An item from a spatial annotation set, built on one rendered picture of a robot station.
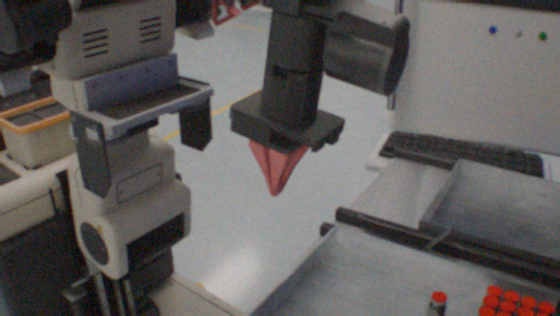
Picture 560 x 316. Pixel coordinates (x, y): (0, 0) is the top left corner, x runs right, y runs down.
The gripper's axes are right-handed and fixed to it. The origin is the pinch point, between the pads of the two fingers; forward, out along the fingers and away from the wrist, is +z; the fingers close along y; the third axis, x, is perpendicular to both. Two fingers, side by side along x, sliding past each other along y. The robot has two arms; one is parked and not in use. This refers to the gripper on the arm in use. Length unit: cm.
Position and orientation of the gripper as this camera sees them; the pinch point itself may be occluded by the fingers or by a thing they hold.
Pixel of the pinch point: (277, 187)
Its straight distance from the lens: 56.5
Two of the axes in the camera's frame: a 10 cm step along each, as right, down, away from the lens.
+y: 8.5, 3.6, -3.9
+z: -1.3, 8.5, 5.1
